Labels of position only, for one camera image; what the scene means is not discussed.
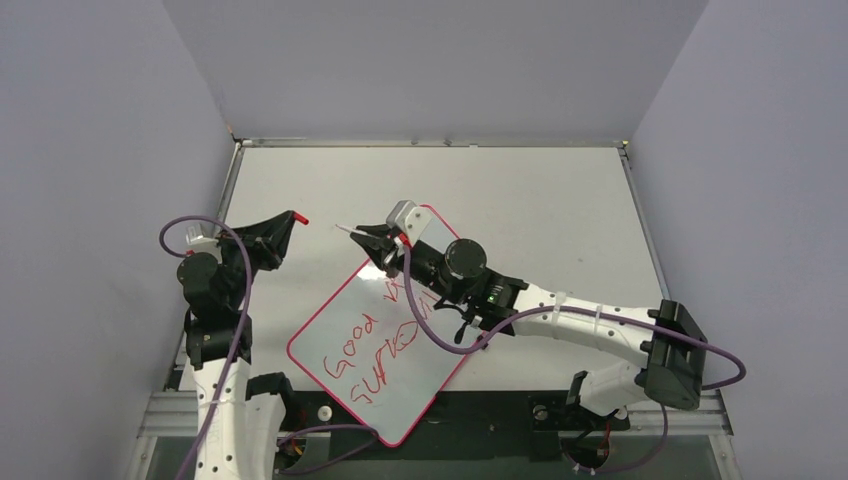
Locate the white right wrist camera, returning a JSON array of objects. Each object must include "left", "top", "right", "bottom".
[{"left": 385, "top": 200, "right": 434, "bottom": 247}]

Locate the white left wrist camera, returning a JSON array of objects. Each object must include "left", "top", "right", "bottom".
[{"left": 185, "top": 223, "right": 221, "bottom": 259}]

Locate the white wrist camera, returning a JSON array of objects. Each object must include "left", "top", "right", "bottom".
[
  {"left": 385, "top": 200, "right": 434, "bottom": 247},
  {"left": 185, "top": 223, "right": 221, "bottom": 259}
]

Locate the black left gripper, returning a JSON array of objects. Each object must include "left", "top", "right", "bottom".
[{"left": 214, "top": 212, "right": 296, "bottom": 310}]

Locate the pink-framed whiteboard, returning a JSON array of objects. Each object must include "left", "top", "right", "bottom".
[{"left": 286, "top": 203, "right": 492, "bottom": 449}]

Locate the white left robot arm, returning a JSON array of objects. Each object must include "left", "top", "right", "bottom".
[{"left": 176, "top": 210, "right": 308, "bottom": 479}]

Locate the aluminium table edge frame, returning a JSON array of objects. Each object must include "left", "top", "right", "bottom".
[{"left": 125, "top": 137, "right": 743, "bottom": 480}]

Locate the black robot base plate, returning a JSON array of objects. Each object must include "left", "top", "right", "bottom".
[{"left": 272, "top": 390, "right": 630, "bottom": 468}]

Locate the white whiteboard marker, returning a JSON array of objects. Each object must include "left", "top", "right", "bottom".
[{"left": 334, "top": 224, "right": 367, "bottom": 235}]

